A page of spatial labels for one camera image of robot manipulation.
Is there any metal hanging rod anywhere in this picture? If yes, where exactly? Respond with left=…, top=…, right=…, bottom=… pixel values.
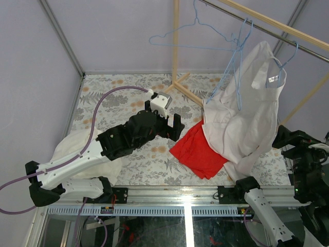
left=200, top=1, right=328, bottom=63

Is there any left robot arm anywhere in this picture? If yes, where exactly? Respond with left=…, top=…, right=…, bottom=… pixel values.
left=25, top=101, right=185, bottom=207

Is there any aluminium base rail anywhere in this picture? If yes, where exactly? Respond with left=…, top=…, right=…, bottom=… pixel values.
left=38, top=185, right=317, bottom=217

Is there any blue wire hanger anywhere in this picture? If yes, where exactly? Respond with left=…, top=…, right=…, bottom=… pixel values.
left=206, top=33, right=238, bottom=104
left=265, top=41, right=299, bottom=89
left=232, top=18, right=253, bottom=111
left=149, top=1, right=240, bottom=51

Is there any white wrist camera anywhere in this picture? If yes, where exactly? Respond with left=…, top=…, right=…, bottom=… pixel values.
left=309, top=132, right=329, bottom=152
left=147, top=89, right=172, bottom=118

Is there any white button shirt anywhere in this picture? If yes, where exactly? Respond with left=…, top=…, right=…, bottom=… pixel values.
left=202, top=41, right=285, bottom=181

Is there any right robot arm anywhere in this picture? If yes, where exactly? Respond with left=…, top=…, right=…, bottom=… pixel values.
left=234, top=125, right=328, bottom=246

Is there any cream white garment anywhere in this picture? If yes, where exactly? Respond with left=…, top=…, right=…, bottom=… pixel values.
left=51, top=129, right=123, bottom=186

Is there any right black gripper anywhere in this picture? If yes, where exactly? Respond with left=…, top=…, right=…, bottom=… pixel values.
left=271, top=122, right=329, bottom=195

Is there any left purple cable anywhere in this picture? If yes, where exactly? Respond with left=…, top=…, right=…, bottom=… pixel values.
left=0, top=86, right=151, bottom=215

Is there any wooden rack frame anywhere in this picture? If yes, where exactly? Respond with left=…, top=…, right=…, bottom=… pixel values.
left=164, top=1, right=328, bottom=125

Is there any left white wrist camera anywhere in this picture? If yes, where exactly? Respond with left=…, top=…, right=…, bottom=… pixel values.
left=147, top=89, right=172, bottom=118

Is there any red shirt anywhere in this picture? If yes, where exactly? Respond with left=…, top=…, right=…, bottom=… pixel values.
left=170, top=120, right=228, bottom=180

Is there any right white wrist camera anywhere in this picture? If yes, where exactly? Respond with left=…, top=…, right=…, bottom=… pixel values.
left=309, top=132, right=329, bottom=152

